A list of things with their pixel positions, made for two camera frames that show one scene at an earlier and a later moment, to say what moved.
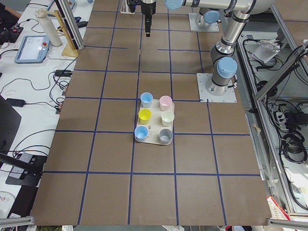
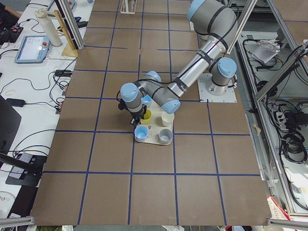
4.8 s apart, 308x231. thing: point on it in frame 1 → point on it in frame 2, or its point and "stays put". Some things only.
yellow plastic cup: [144, 116] stays put
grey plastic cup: [165, 136] stays put
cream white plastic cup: [167, 117] stays put
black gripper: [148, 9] → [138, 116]
